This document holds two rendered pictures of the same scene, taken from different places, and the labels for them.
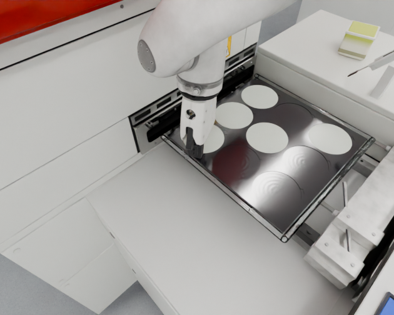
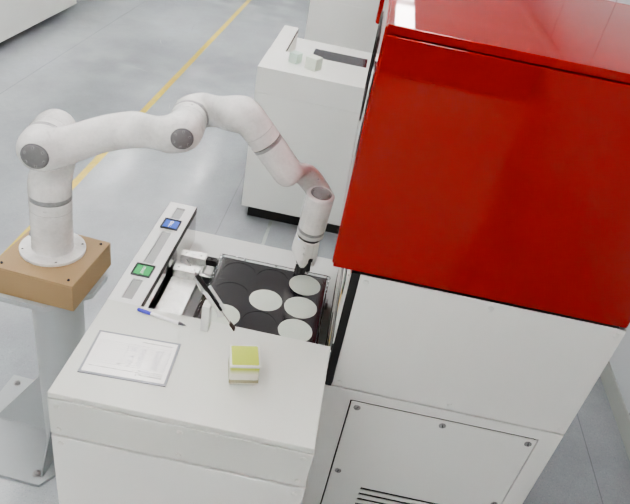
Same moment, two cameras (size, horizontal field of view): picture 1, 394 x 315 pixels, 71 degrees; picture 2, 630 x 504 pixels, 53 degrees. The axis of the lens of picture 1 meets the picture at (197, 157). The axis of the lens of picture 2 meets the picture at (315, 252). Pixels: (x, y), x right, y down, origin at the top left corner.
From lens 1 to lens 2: 208 cm
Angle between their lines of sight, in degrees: 85
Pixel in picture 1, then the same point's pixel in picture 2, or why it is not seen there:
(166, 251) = (275, 256)
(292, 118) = (257, 320)
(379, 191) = (175, 300)
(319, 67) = (262, 341)
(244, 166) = (266, 278)
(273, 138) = (260, 300)
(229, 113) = (304, 307)
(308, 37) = (295, 379)
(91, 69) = not seen: hidden behind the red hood
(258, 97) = (294, 328)
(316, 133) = (234, 315)
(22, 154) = not seen: hidden behind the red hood
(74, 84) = not seen: hidden behind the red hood
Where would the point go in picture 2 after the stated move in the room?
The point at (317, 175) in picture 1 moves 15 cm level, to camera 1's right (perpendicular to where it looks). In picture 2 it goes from (219, 287) to (176, 302)
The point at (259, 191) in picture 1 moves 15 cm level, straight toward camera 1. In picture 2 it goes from (248, 269) to (239, 242)
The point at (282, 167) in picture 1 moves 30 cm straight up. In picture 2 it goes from (243, 284) to (253, 202)
